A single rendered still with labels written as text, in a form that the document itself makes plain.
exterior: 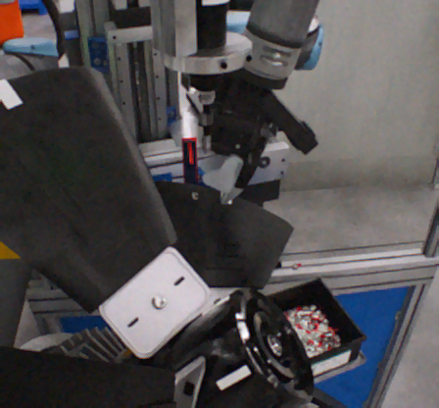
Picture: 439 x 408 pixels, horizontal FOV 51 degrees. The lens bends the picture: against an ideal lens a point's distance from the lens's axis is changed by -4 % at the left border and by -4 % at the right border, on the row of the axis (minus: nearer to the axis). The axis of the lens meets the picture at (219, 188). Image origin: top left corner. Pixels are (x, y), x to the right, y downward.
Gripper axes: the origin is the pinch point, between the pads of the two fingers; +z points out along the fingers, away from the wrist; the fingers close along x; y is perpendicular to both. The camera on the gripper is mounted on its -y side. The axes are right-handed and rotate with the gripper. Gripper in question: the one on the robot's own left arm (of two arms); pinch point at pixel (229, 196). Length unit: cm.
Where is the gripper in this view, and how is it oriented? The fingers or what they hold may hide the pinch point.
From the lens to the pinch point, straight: 71.5
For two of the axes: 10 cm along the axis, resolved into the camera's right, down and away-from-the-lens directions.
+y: -9.5, -1.8, -2.6
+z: -2.9, 8.1, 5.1
